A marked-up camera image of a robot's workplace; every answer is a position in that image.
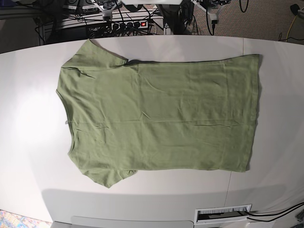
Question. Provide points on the green T-shirt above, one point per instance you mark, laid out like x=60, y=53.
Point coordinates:
x=127, y=116

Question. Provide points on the white power strip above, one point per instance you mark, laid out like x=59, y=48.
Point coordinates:
x=136, y=25

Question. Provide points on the black monitor stand post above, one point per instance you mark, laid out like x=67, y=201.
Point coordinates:
x=177, y=17

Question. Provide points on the table cable grommet box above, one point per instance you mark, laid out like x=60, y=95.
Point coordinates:
x=221, y=215

